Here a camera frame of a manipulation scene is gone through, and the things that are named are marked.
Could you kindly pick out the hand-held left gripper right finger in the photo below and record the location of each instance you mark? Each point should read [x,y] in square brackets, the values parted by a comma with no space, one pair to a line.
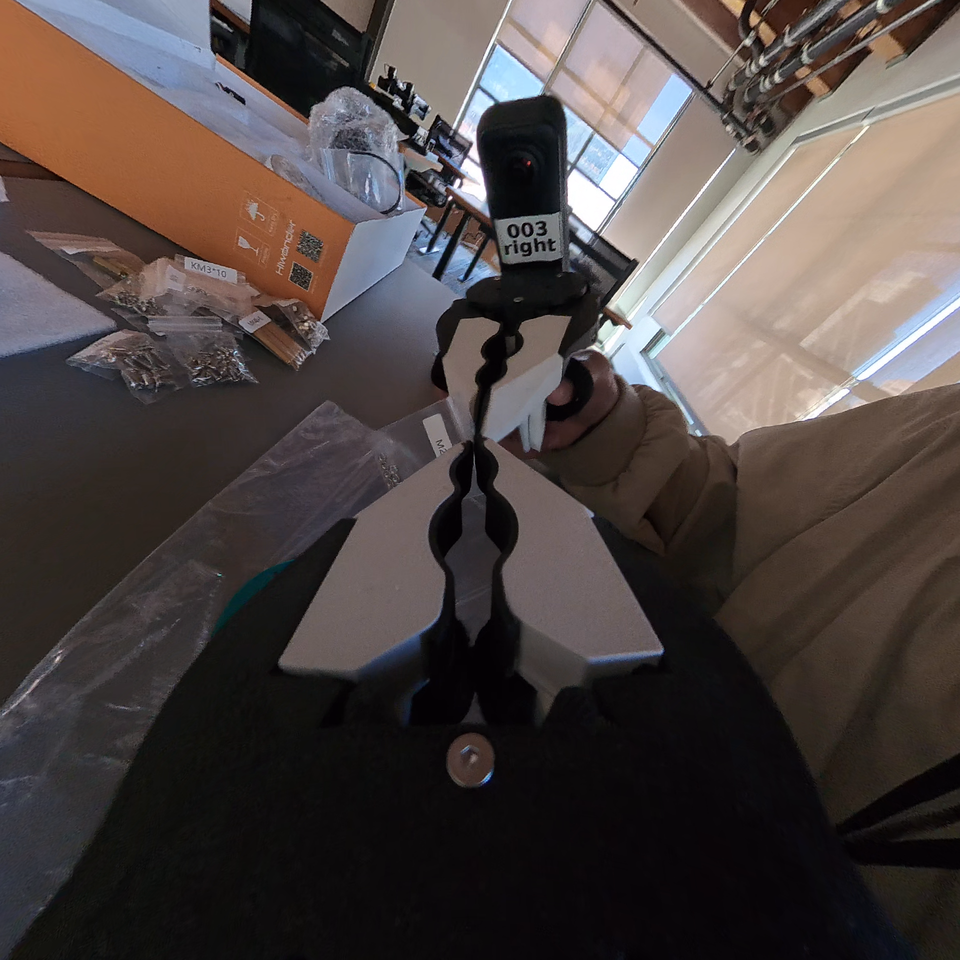
[577,592]

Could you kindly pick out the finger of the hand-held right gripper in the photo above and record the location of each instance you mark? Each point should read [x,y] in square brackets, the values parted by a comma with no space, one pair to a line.
[532,382]
[465,360]

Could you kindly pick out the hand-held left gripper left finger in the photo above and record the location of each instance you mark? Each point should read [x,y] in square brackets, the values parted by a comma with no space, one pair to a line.
[375,592]

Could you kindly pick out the small clear screw bag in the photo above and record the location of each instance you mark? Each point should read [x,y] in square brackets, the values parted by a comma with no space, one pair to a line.
[439,435]

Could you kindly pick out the teal round metal plate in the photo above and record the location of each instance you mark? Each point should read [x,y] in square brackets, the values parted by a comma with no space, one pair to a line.
[247,592]

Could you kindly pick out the person's right forearm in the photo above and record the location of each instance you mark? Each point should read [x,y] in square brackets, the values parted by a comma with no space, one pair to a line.
[750,525]

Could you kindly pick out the grey desk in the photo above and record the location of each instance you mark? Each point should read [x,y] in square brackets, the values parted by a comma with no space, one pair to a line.
[150,465]

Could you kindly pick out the person's right hand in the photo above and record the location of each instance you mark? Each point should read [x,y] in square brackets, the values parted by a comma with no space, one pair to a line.
[606,397]

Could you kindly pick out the wood-edged table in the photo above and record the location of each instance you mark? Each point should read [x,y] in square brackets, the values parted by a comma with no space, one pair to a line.
[461,199]

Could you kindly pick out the large window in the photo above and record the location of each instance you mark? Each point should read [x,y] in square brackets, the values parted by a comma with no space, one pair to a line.
[600,112]

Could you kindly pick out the bubble wrap packet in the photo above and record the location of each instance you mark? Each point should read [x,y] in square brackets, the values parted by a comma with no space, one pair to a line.
[352,142]

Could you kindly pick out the black monitor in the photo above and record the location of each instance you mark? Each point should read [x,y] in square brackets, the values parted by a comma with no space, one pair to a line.
[307,52]

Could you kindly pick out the clear plastic bag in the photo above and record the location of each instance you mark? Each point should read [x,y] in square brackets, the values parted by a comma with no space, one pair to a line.
[112,637]

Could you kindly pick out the pile of small hardware bags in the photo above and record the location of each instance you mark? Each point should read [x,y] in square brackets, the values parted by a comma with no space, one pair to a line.
[187,322]

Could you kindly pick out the black ceiling pipes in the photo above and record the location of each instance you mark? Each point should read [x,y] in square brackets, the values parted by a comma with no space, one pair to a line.
[787,60]

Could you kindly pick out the orange cardboard box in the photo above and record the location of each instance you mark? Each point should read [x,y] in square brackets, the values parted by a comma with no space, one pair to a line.
[150,165]

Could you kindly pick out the person's striped clothing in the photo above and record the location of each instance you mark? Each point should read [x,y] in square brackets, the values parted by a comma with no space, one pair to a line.
[900,817]

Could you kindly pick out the white foam sheet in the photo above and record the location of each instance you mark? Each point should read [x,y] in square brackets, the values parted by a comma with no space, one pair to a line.
[45,307]

